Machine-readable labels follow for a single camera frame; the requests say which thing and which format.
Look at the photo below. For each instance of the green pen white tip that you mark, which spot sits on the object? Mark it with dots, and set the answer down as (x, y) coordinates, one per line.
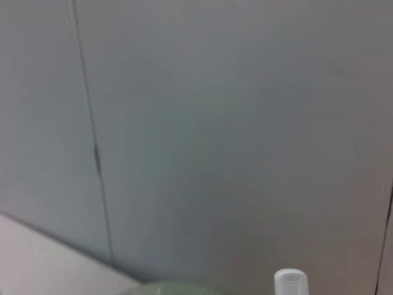
(290, 282)

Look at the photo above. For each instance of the pale green glass fruit bowl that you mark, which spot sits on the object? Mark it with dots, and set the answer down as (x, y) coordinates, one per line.
(178, 289)

